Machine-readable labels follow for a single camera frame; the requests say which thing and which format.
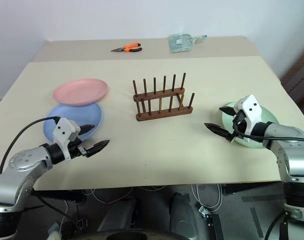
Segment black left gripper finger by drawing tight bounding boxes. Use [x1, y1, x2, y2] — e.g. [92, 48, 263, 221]
[85, 139, 110, 158]
[79, 124, 96, 135]

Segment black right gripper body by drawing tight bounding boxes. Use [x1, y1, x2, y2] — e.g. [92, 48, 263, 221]
[227, 109, 247, 143]

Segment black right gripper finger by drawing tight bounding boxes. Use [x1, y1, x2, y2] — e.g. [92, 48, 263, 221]
[219, 105, 239, 117]
[204, 122, 233, 142]

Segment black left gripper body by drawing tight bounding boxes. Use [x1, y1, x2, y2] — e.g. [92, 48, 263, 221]
[67, 138, 89, 160]

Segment wooden dish rack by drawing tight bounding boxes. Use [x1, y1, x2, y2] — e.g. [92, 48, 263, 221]
[132, 72, 195, 122]

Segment blue plastic plate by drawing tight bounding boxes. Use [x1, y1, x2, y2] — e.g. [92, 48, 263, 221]
[43, 102, 103, 142]

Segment green plastic plate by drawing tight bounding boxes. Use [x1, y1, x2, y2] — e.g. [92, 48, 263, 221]
[220, 100, 280, 150]

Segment pink plastic plate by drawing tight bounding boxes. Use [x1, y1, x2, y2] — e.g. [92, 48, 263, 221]
[53, 78, 109, 106]

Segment dark rounded grey shape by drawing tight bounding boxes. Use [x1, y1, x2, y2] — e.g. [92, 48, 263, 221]
[169, 192, 200, 234]
[97, 196, 137, 233]

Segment clear plastic bag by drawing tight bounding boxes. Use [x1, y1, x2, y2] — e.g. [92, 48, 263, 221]
[168, 33, 195, 54]

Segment orange black pliers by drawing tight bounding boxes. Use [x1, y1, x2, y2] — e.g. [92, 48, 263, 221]
[110, 42, 143, 54]

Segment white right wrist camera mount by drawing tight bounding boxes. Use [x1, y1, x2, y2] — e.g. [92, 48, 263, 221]
[232, 94, 264, 144]

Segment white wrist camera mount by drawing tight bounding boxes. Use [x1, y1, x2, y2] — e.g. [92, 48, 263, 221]
[232, 94, 264, 144]
[52, 117, 81, 161]

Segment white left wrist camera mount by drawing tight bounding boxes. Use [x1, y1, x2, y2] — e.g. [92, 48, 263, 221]
[52, 117, 81, 161]

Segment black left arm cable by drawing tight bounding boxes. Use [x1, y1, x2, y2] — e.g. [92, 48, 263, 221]
[0, 115, 61, 177]

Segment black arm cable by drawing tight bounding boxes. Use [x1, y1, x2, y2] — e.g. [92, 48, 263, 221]
[232, 116, 304, 144]
[0, 115, 61, 177]

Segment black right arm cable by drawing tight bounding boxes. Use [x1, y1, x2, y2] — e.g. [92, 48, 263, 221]
[232, 116, 304, 144]

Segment white floor cable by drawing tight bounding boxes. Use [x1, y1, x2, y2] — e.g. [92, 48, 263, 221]
[191, 183, 223, 209]
[89, 185, 133, 205]

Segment metal caster bracket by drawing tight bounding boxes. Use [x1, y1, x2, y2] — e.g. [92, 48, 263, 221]
[198, 205, 213, 221]

